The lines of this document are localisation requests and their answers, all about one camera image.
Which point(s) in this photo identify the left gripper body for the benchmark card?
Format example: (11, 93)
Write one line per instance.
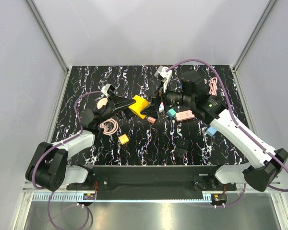
(107, 111)

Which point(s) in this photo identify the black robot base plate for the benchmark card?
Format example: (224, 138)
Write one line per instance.
(136, 183)

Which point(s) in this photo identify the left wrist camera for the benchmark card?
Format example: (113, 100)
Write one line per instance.
(108, 89)

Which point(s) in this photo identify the light blue plug adapter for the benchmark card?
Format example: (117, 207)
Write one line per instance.
(211, 131)

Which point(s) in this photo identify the yellow cube socket adapter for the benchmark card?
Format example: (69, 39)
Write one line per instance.
(139, 105)

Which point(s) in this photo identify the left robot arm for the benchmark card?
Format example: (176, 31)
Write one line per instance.
(48, 167)

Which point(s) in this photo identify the black cube socket adapter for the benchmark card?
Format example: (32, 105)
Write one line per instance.
(181, 148)

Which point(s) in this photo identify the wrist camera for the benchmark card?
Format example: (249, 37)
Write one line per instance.
(108, 89)
(164, 74)

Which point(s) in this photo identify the pink power strip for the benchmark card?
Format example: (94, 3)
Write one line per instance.
(184, 115)

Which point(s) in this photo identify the pink plug adapter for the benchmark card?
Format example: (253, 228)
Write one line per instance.
(151, 120)

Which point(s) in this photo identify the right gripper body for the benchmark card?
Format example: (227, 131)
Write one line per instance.
(178, 98)

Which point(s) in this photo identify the white multicolour power strip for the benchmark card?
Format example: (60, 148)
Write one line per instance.
(161, 107)

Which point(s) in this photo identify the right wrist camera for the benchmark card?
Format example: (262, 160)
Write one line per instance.
(164, 74)

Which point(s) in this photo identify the small yellow plug adapter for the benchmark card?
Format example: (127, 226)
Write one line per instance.
(123, 139)

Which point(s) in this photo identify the teal plug adapter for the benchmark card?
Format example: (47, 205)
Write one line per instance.
(171, 113)

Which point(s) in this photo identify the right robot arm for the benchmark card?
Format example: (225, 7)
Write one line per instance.
(264, 161)

